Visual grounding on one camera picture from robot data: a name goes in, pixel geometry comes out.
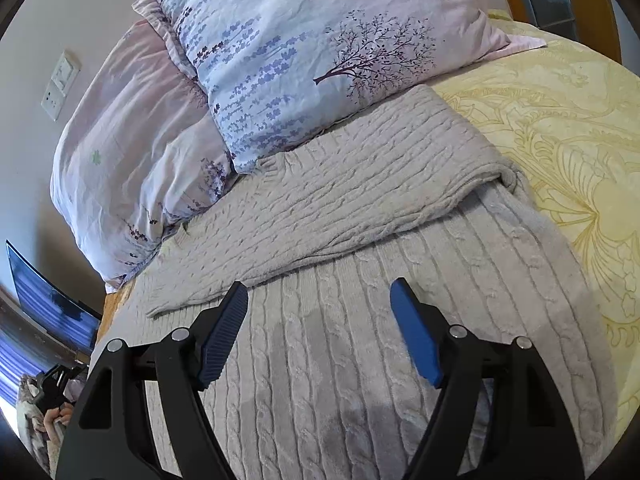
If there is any white wall socket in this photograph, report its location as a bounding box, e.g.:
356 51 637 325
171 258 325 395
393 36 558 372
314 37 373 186
41 82 66 122

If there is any grey cable knit sweater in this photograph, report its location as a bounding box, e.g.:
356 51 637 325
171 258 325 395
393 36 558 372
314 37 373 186
87 85 621 480

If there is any light blue tree print pillow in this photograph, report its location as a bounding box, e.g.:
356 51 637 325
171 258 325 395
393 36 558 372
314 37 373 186
132 0 548 176

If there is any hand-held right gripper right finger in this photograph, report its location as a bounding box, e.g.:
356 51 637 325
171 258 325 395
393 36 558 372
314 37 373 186
389 277 586 480

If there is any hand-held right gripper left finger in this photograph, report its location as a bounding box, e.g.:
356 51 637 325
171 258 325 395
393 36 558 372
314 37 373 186
55 281 250 480

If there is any person's left hand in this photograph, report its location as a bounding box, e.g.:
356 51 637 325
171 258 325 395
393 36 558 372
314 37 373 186
44 402 76 441

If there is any pink floral pillow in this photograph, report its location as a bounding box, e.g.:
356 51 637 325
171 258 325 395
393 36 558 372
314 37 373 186
50 20 238 288

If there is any black flat screen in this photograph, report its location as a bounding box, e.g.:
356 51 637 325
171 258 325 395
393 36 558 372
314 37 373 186
6 240 103 352

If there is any yellow patterned bed sheet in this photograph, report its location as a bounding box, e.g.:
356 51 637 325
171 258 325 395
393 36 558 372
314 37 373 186
95 10 640 421

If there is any blue curtain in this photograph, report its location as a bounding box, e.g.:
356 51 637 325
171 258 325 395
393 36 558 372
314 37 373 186
0 330 51 403

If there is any white wall switch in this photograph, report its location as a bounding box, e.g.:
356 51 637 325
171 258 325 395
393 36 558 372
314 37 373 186
50 50 81 92

